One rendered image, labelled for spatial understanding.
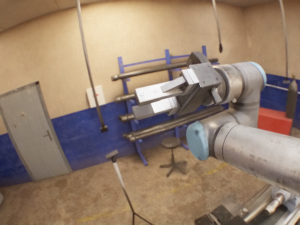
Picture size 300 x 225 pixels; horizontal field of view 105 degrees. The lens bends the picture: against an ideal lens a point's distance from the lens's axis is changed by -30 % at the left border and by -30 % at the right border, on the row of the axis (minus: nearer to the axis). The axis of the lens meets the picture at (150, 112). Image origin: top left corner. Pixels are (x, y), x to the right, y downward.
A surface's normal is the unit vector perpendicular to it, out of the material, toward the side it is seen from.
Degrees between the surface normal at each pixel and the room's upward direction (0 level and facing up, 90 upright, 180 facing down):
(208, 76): 49
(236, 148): 64
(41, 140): 90
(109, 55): 90
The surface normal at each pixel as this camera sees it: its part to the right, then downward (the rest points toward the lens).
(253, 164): -0.93, 0.19
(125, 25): 0.35, 0.28
